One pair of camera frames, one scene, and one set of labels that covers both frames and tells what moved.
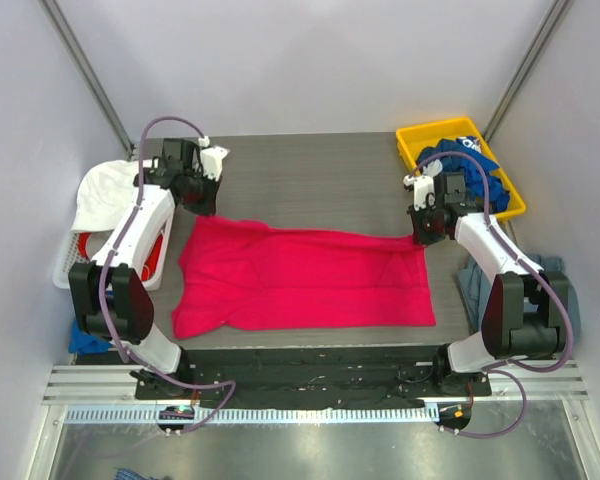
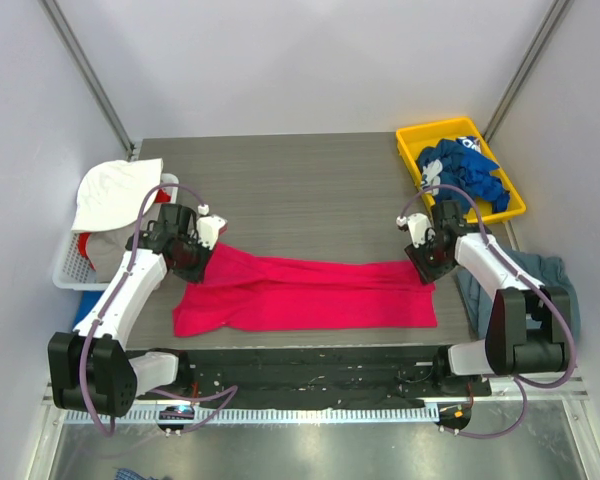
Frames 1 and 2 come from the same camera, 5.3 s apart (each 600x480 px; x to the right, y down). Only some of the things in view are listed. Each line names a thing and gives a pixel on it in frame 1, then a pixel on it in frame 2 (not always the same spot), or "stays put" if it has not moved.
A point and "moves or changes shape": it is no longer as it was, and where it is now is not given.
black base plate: x=310 y=375 stays put
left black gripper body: x=203 y=198 -> x=192 y=265
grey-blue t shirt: x=474 y=288 stays put
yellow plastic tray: x=411 y=141 stays put
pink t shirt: x=240 y=273 moves or changes shape
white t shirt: x=104 y=191 stays put
